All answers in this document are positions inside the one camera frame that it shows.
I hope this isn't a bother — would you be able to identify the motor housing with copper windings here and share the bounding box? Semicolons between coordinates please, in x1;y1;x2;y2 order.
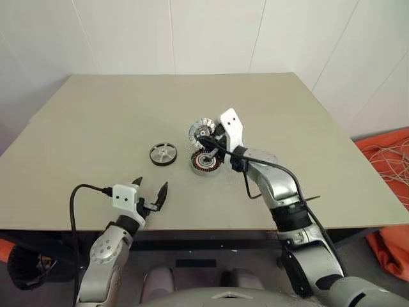
190;149;222;177

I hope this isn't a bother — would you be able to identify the orange fabric piece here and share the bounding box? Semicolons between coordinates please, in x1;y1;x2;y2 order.
0;239;17;265

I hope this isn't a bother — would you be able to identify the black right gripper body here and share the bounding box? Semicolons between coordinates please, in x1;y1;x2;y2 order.
213;122;228;143

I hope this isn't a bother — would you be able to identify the silver robot torso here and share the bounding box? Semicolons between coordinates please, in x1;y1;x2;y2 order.
171;282;300;307

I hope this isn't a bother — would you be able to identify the orange fabric bag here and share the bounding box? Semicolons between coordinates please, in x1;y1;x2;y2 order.
365;226;409;283

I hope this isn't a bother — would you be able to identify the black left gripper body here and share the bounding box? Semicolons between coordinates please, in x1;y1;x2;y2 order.
135;193;160;222

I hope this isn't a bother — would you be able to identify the white cord bundle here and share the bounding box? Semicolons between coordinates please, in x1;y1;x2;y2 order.
367;143;409;188

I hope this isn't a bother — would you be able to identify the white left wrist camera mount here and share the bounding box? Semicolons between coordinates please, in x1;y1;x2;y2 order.
111;184;146;230

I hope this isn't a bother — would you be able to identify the black spoked rotor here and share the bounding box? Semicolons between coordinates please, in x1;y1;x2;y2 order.
148;143;178;168

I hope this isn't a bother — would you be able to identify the large orange cloth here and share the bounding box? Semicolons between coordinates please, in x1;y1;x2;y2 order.
355;127;409;212

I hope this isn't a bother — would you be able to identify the black fabric bag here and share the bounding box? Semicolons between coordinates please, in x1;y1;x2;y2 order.
6;245;68;291

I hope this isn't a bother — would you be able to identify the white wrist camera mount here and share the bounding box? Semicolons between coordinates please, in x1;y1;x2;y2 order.
111;184;146;230
219;108;247;158

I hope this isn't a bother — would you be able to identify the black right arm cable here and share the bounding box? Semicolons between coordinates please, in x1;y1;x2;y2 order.
204;136;348;279

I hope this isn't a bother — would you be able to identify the black table frame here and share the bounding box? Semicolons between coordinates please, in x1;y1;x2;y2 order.
0;227;386;253

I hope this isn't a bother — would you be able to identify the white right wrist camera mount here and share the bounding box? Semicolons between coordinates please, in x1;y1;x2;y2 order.
219;108;247;158

